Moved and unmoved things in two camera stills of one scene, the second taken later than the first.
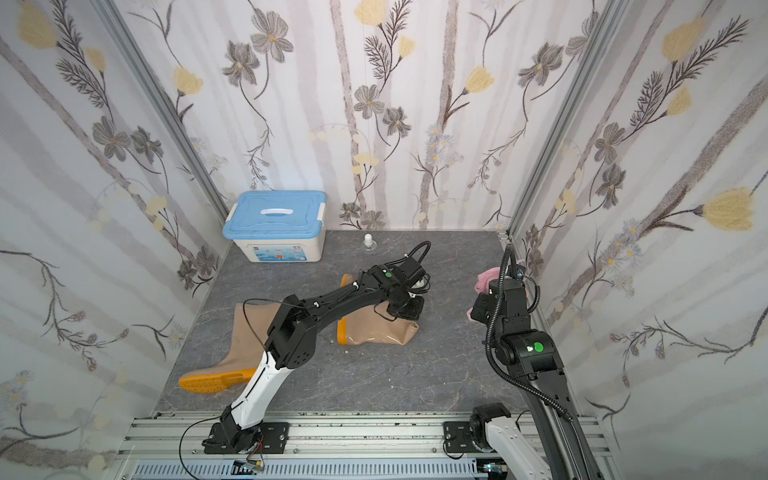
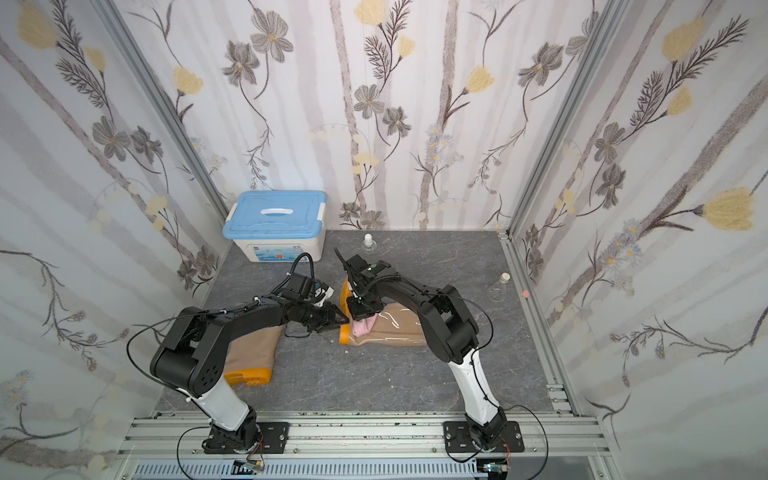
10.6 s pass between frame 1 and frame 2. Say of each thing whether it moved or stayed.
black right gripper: moved
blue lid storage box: stayed
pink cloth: moved
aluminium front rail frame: stayed
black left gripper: moved
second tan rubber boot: stayed
